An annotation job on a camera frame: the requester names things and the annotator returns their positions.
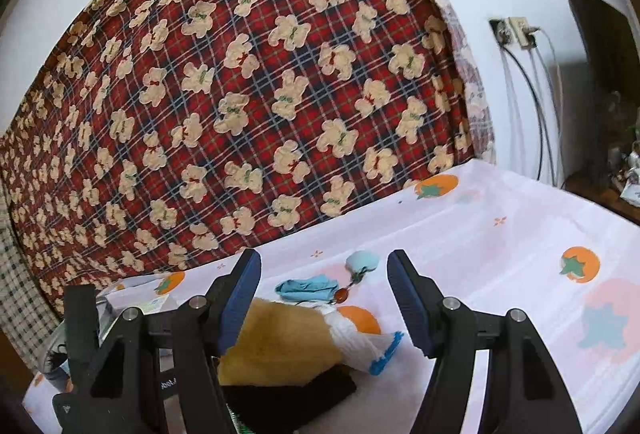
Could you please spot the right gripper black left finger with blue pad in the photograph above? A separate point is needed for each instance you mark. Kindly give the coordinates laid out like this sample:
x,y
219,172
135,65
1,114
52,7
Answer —
x,y
121,390

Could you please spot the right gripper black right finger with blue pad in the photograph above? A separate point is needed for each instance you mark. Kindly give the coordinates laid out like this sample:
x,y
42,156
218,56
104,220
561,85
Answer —
x,y
524,391

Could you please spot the yellow sponge cloth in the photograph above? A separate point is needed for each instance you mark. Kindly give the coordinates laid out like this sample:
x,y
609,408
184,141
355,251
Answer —
x,y
279,344

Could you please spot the white knit work glove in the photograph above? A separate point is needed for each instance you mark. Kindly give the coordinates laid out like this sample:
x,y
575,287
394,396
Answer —
x,y
360,339

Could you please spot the clear plastic storage jar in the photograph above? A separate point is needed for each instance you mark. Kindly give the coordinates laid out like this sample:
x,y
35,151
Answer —
x,y
70,347

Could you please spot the black fabric item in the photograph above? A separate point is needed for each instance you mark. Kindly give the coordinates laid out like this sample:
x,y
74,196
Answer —
x,y
285,409

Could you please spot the beige green checked cloth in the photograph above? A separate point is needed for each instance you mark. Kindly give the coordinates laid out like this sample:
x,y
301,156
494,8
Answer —
x,y
26,318

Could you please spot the white persimmon print tablecloth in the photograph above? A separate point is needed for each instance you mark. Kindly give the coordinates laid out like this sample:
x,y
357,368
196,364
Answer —
x,y
493,239

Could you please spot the teal folded cloth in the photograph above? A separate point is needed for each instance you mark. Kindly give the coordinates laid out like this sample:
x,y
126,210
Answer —
x,y
319,288

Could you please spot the red plaid teddy bear blanket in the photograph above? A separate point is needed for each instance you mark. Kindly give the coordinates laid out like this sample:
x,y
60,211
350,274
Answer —
x,y
166,134

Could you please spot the black television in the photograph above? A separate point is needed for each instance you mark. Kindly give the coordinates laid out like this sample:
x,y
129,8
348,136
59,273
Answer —
x,y
613,61

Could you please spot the light blue plush keychain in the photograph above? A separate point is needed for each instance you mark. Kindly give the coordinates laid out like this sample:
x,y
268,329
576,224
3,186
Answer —
x,y
358,265

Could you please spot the wall power socket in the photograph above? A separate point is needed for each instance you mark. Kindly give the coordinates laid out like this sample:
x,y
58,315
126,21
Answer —
x,y
514,30

